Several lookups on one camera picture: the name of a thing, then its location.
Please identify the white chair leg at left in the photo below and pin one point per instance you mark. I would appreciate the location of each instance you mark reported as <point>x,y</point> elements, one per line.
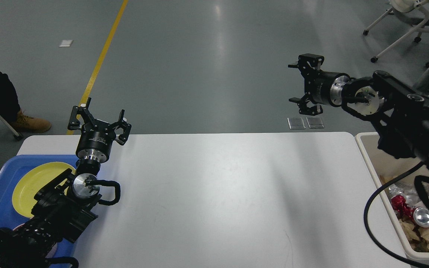
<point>17,135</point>

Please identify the metal floor socket plates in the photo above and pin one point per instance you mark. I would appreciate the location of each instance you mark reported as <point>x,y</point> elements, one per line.
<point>298,123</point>

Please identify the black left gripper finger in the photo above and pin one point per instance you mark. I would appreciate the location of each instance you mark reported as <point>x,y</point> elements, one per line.
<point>81,119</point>
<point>119,131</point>

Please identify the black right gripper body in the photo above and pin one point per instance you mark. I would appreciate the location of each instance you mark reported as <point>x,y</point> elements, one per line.
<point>325,88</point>

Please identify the blue plastic tray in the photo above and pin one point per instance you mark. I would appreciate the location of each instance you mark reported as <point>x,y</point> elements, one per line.
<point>57,218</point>

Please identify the foil sheet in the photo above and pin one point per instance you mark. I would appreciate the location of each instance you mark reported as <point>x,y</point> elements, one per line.
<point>408,191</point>

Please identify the red wrapper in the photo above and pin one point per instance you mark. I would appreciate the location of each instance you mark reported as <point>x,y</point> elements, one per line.
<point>401,208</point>

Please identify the yellow plate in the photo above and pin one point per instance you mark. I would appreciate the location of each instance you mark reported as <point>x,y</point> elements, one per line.
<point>29,185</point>

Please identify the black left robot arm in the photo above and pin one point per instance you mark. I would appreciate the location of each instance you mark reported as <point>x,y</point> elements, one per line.
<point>87,190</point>

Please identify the white floor marker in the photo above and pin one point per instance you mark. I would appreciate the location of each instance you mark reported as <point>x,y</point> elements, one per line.
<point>66,43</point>

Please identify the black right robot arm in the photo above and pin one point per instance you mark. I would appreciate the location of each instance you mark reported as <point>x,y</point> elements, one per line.
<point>398,113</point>

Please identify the office chair base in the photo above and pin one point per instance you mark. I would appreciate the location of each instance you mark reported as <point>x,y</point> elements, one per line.
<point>414,13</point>

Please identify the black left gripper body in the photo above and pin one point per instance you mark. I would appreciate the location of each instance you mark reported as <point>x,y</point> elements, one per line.
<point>95,145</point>

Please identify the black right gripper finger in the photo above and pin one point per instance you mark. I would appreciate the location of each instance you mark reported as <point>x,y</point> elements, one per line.
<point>309,66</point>
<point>307,106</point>

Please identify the metal can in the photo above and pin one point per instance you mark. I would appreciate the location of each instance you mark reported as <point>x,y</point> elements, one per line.
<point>420,216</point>

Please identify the beige plastic bin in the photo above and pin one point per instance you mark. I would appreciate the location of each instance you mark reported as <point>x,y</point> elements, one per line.
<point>382,165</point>

